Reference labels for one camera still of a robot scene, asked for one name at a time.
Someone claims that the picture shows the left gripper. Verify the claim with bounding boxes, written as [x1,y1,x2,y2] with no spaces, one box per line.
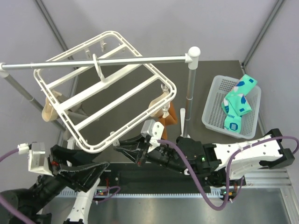
[28,142,109,214]

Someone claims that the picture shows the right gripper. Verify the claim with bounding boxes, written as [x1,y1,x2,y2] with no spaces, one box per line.
[115,134,187,175]

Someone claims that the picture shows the orange brown sock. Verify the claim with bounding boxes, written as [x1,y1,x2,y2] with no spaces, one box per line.
[158,102,178,140]

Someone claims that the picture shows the white square clip hanger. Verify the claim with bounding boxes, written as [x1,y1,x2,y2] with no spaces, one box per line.
[33,30,178,154]

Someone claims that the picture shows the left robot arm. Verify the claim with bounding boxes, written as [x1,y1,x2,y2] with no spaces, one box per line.
[0,145,110,224]

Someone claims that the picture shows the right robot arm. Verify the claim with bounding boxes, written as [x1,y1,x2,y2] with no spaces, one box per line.
[113,129,298,188]

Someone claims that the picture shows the beige sock right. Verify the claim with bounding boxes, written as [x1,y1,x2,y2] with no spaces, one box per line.
[149,90,171,117]

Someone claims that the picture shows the beige sock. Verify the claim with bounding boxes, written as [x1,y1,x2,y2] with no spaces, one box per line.
[42,98,59,122]
[149,90,171,117]

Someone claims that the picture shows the grey sock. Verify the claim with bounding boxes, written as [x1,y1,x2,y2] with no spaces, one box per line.
[63,103,91,141]

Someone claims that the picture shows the dark grey table mat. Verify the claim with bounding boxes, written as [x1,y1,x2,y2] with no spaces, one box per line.
[56,60,278,168]

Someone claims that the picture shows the beige sock left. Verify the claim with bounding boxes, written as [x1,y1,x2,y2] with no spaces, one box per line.
[42,98,59,122]

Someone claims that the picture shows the white perforated plastic basket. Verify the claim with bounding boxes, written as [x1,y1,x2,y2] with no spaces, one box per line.
[202,74,261,140]

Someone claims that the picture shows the silver white drying rack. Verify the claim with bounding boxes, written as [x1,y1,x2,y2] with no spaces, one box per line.
[0,46,201,150]

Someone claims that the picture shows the teal sock upper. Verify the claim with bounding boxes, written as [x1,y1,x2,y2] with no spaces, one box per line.
[225,74,257,116]

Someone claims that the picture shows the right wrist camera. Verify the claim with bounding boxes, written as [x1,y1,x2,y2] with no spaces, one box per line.
[141,119,164,150]

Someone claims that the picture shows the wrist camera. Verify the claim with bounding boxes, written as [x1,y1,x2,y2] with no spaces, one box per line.
[17,142,54,176]
[141,119,164,150]

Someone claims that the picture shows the white slotted cable duct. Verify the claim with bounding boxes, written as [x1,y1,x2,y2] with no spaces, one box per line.
[51,188,222,199]

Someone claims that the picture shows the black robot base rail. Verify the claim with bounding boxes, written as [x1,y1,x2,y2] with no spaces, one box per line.
[99,163,199,194]

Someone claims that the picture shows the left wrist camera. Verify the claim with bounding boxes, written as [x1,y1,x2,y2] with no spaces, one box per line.
[17,142,54,176]

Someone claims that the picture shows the short purple cable loop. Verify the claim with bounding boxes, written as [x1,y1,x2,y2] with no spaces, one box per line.
[93,185,121,202]

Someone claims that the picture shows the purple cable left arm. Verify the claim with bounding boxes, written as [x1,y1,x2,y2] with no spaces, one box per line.
[0,144,31,224]

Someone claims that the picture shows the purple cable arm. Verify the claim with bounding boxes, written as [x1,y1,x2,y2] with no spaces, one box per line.
[0,144,31,224]
[157,136,299,211]

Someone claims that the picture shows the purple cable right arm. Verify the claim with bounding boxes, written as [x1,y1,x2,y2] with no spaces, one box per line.
[157,136,299,211]

